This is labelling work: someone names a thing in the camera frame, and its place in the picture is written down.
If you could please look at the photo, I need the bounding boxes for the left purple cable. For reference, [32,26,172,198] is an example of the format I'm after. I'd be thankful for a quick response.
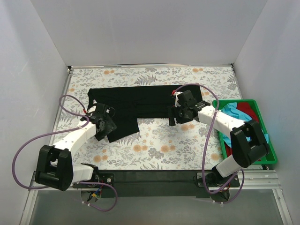
[11,95,119,212]

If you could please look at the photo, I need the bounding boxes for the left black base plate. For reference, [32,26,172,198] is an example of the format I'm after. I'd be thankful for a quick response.
[72,171,114,188]

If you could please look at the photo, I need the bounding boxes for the red t shirt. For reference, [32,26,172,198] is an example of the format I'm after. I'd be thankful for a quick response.
[224,101,261,162]

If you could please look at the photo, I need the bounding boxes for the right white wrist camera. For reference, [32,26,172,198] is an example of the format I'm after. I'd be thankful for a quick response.
[171,90,182,107]

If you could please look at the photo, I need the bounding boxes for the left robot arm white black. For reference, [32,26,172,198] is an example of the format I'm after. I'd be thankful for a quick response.
[35,103,117,191]

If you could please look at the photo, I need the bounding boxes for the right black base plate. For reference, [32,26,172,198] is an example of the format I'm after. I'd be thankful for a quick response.
[195,172,241,188]

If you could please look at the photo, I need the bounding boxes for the green plastic bin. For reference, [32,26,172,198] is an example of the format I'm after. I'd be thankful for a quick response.
[218,99,278,165]

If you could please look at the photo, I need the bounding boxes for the black t shirt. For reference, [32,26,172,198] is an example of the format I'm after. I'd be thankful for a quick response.
[88,85,202,143]

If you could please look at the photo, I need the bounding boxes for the cyan t shirt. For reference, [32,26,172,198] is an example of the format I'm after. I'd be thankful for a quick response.
[221,102,270,147]

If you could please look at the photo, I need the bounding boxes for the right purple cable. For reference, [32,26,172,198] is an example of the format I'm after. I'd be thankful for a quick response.
[172,83,246,205]

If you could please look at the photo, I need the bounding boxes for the purple cable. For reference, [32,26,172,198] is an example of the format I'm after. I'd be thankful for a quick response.
[11,95,119,212]
[172,83,246,205]

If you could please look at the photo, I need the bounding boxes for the aluminium frame rail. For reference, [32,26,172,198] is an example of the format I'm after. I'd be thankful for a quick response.
[30,170,282,190]

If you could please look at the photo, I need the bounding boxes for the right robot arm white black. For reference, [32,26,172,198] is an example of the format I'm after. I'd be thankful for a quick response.
[170,90,270,186]

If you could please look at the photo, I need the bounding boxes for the floral table mat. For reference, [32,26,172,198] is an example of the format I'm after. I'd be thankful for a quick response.
[64,66,241,170]

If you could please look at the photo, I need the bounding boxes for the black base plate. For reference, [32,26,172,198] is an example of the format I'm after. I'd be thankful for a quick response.
[72,171,114,188]
[195,172,241,188]

